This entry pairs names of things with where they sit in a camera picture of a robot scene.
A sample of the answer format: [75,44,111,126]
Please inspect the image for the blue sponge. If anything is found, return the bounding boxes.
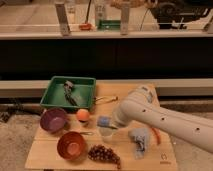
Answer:
[97,116,110,127]

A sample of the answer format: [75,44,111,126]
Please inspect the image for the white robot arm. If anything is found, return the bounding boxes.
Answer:
[112,86,213,153]

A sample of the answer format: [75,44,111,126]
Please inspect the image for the clear paper cup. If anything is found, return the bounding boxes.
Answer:
[99,127,116,142]

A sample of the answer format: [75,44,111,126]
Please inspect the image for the metal tongs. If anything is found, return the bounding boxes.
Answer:
[95,96,118,104]

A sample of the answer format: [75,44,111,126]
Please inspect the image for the green plastic tray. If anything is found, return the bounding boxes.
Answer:
[40,76,96,110]

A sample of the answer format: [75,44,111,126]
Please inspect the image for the orange ball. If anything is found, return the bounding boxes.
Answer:
[76,109,90,122]

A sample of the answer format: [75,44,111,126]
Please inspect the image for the grey tool in tray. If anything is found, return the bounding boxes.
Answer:
[63,81,77,106]

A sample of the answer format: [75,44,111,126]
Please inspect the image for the metal spoon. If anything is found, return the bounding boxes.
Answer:
[80,132,94,135]

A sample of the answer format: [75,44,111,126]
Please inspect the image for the grey crumpled cloth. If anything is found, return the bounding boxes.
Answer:
[128,128,150,159]

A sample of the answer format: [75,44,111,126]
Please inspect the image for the green box in background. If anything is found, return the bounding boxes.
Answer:
[98,20,120,30]

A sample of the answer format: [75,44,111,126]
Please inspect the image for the red orange background object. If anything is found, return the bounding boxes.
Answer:
[79,23,92,30]

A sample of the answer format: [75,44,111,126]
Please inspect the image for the purple bowl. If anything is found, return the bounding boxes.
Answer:
[40,108,67,133]

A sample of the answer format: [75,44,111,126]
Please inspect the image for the bunch of dark grapes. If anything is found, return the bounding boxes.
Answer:
[88,144,121,169]

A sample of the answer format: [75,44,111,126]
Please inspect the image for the copper orange bowl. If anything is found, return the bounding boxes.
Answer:
[57,131,86,160]

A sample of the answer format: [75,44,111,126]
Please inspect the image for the wooden board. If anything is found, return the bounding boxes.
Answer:
[24,82,179,171]

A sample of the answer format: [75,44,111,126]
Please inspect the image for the black machine in background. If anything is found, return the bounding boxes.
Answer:
[150,0,213,29]

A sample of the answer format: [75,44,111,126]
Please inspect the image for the right grey post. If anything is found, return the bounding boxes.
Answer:
[120,2,130,35]

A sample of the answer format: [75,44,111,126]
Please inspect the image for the grey post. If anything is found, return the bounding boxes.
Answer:
[120,2,130,35]
[55,3,70,36]

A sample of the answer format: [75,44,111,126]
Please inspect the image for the left grey post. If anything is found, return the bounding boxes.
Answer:
[55,3,70,36]

